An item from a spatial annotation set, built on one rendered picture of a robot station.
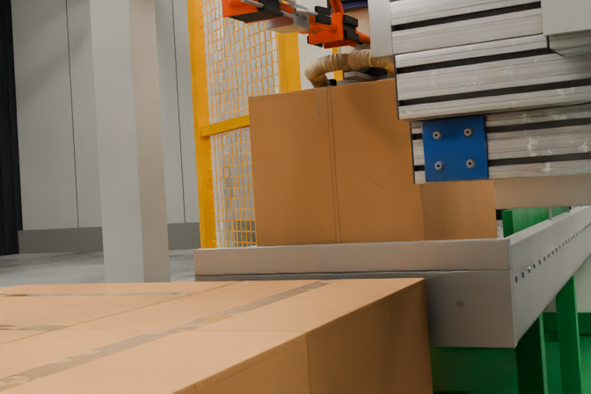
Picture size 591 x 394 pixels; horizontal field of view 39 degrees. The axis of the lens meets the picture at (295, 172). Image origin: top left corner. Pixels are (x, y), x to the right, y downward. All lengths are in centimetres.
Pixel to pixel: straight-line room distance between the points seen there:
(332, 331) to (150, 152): 178
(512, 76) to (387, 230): 72
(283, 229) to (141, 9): 128
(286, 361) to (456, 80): 43
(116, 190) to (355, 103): 126
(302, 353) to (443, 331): 68
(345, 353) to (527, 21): 52
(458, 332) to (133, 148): 146
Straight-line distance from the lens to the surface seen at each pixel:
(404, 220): 175
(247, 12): 154
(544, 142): 115
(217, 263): 188
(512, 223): 242
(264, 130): 189
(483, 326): 170
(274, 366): 100
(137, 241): 281
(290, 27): 168
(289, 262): 180
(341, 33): 184
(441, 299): 171
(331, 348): 117
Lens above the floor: 72
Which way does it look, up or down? 2 degrees up
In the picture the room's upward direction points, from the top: 4 degrees counter-clockwise
